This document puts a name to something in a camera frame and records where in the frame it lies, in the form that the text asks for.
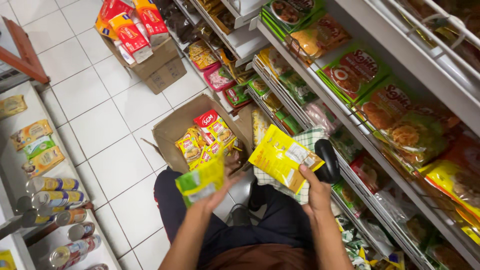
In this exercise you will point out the person's left hand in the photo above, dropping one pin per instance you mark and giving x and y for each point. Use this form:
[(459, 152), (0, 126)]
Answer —
[(215, 197)]

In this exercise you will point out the person's right hand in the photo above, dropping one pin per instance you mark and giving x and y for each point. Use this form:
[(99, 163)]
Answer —
[(318, 197)]

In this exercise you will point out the person's left fingers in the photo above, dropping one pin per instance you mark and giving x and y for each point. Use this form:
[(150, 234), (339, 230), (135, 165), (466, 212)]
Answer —
[(231, 181)]

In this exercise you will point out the green yellow snack packet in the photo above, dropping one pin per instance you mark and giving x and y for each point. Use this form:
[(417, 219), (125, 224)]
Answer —
[(198, 180)]

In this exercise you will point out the large yellow food packet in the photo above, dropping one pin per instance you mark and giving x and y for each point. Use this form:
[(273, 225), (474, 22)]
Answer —
[(279, 155)]

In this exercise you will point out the black barcode scanner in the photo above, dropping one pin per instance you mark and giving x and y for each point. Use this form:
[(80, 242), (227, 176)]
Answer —
[(328, 159)]

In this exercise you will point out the person's dark trousers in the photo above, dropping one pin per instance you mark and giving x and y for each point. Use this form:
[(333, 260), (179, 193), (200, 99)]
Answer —
[(232, 232)]

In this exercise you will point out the heap of yellow seasoning sachets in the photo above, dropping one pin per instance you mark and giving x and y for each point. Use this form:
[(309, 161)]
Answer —
[(191, 148)]

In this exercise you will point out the red white milk powder box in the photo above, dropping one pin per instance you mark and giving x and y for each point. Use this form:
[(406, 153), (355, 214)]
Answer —
[(206, 120)]

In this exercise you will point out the open brown cardboard box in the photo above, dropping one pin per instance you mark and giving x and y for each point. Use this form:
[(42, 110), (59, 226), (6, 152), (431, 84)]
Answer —
[(176, 127)]

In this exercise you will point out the person's brown shirt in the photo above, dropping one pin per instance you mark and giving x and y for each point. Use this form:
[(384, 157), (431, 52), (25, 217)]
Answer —
[(262, 258)]

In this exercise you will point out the green white checkered cloth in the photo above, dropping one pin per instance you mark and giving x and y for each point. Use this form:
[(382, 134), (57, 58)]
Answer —
[(309, 137)]

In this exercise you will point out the brown cardboard carton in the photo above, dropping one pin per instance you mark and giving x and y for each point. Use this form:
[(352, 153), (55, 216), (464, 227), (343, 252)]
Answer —
[(165, 67)]

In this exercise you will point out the red orange tissue pack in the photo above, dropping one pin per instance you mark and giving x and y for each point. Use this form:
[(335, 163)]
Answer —
[(108, 15), (129, 37), (152, 18)]

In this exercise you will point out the white shelf with cans and packets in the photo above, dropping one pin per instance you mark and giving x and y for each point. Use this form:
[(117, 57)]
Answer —
[(41, 168)]

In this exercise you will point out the red brown wooden table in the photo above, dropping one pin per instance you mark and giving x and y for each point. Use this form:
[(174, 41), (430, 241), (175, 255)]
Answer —
[(26, 56)]

